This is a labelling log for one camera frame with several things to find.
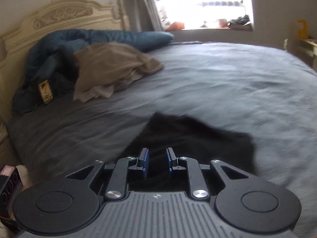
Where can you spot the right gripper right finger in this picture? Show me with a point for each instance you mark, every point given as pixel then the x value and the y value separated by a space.
pixel 196 187

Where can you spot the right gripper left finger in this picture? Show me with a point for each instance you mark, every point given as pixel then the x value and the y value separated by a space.
pixel 117 187

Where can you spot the black t-shirt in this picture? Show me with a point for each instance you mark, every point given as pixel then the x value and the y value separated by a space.
pixel 191 138

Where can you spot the beige clothes pile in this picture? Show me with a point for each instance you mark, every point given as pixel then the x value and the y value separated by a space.
pixel 109 67

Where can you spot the clothes on window sill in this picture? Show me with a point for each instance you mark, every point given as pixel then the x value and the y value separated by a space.
pixel 241 23

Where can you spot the grey bed blanket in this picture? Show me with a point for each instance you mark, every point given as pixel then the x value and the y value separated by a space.
pixel 265 92

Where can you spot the orange item on sill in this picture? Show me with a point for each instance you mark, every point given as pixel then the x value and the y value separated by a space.
pixel 175 26

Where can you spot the white low cabinet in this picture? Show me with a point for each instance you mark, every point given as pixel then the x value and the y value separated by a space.
pixel 304 49

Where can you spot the grey curtain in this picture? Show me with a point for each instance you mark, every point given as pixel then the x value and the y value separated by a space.
pixel 153 13

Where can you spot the cream carved headboard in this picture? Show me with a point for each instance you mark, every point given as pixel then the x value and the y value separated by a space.
pixel 56 15

